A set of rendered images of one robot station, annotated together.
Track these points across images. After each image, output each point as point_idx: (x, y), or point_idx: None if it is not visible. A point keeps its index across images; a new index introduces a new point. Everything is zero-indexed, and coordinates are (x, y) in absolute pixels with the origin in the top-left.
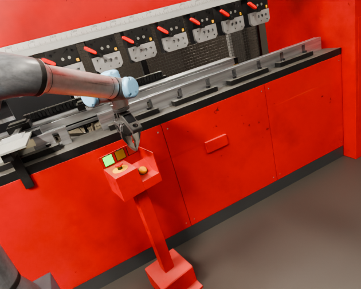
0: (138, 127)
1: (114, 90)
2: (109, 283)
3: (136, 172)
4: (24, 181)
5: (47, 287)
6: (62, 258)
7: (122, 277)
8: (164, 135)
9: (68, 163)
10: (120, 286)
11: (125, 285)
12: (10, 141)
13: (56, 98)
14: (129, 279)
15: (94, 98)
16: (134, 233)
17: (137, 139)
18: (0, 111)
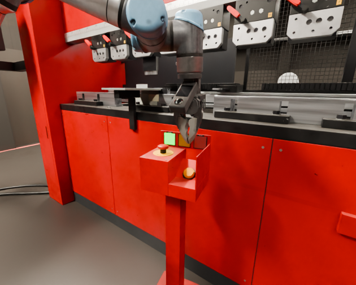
0: (178, 106)
1: (109, 5)
2: (153, 248)
3: (164, 167)
4: (130, 122)
5: None
6: (134, 198)
7: (163, 255)
8: (271, 157)
9: (161, 126)
10: (153, 259)
11: (155, 263)
12: (139, 87)
13: (221, 80)
14: (162, 263)
15: (131, 35)
16: (186, 232)
17: (192, 128)
18: (150, 63)
